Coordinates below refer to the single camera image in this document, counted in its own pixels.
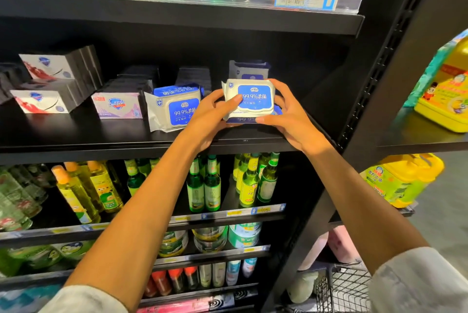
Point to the person's left hand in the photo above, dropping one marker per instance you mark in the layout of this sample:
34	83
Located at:
201	125

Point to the person's right hand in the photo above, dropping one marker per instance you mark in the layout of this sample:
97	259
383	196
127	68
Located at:
296	122

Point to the single blue label wipe pack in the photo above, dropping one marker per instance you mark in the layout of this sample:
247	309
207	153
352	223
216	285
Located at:
175	111
250	97

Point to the black store shelf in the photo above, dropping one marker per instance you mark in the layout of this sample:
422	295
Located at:
44	133

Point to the person's left forearm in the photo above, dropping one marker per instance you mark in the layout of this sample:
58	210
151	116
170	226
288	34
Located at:
128	232

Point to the person's right forearm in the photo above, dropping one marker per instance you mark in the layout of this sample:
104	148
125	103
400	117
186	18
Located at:
365	206

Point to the row of green yellow bottles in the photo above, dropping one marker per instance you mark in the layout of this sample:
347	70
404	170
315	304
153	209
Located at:
205	188

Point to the row of white upright packs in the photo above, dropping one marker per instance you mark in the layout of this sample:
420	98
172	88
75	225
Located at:
248	69

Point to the row of white pink soap boxes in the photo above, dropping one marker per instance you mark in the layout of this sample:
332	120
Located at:
115	106

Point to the green lidded wipe tub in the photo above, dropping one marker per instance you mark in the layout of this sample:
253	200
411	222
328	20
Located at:
174	243
36	258
210	239
244	234

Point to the yellow detergent jug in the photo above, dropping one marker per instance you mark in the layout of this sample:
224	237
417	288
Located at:
398	179

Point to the row of white small bottles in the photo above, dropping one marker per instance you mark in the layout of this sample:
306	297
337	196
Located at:
227	272

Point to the row of white red soap boxes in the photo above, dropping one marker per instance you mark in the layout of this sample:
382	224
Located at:
44	103

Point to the cream white pouch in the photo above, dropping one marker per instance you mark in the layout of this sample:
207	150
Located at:
302	287

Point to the long pink packet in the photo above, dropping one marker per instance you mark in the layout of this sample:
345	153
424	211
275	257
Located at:
183	304

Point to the row of purple soap boxes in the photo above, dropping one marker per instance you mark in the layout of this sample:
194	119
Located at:
11	82

